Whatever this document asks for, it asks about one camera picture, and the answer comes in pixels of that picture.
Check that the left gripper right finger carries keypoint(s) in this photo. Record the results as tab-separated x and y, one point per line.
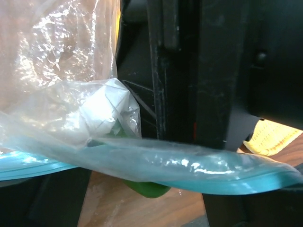
279	208

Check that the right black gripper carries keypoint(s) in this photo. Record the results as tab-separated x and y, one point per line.
205	71

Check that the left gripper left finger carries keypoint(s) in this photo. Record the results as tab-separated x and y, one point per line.
53	200

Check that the clear zip top bag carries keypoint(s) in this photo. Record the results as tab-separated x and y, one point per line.
60	97

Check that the green fake vegetable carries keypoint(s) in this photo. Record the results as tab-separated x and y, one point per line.
147	189

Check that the woven bamboo tray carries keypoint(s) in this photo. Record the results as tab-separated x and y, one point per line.
269	138

